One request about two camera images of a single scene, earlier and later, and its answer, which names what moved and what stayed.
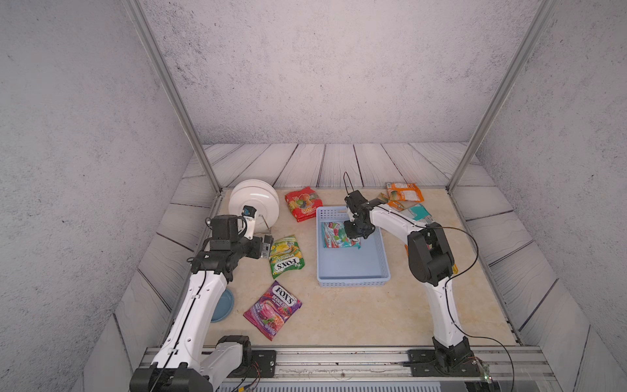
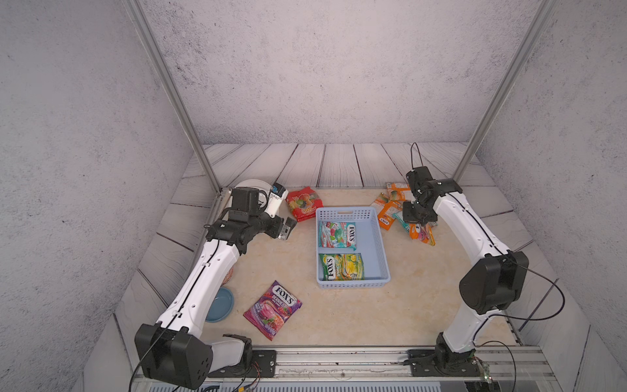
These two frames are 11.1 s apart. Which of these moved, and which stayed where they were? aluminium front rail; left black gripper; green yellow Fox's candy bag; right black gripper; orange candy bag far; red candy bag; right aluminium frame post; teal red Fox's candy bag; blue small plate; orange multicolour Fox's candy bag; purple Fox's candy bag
Moved: left black gripper; green yellow Fox's candy bag; right black gripper; orange multicolour Fox's candy bag
Stayed: orange candy bag far; right aluminium frame post; red candy bag; teal red Fox's candy bag; aluminium front rail; blue small plate; purple Fox's candy bag
